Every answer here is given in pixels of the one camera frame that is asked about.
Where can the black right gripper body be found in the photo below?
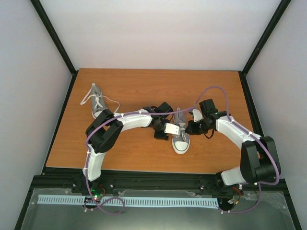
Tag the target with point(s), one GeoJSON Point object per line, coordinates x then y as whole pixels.
{"type": "Point", "coordinates": [201, 129]}

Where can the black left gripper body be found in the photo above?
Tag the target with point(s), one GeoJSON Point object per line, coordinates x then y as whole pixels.
{"type": "Point", "coordinates": [156, 134]}

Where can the white shoelace of sneaker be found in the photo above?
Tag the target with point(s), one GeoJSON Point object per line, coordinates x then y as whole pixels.
{"type": "Point", "coordinates": [180, 120]}

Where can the grey sneaker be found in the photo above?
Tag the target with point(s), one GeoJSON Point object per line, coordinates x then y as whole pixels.
{"type": "Point", "coordinates": [96, 97]}
{"type": "Point", "coordinates": [181, 142]}

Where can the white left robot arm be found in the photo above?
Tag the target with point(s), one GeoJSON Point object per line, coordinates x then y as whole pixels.
{"type": "Point", "coordinates": [103, 133]}

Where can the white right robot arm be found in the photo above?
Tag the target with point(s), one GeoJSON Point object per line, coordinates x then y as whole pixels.
{"type": "Point", "coordinates": [259, 161]}

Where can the clear plastic front sheet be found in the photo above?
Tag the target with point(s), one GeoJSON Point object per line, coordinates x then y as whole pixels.
{"type": "Point", "coordinates": [251, 211]}

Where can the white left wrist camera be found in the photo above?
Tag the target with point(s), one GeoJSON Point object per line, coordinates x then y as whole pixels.
{"type": "Point", "coordinates": [172, 129]}

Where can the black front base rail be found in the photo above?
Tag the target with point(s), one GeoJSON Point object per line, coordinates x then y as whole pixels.
{"type": "Point", "coordinates": [115, 182]}

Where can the light blue cable duct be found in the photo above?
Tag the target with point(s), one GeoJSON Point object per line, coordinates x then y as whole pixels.
{"type": "Point", "coordinates": [132, 201]}

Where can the black right frame post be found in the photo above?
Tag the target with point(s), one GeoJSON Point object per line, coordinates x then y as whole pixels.
{"type": "Point", "coordinates": [281, 8]}

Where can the black frame post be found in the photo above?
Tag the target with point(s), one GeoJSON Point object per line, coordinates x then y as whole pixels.
{"type": "Point", "coordinates": [281, 8]}
{"type": "Point", "coordinates": [37, 5]}

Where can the black left frame post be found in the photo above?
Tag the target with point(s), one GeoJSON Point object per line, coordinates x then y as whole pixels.
{"type": "Point", "coordinates": [37, 5]}

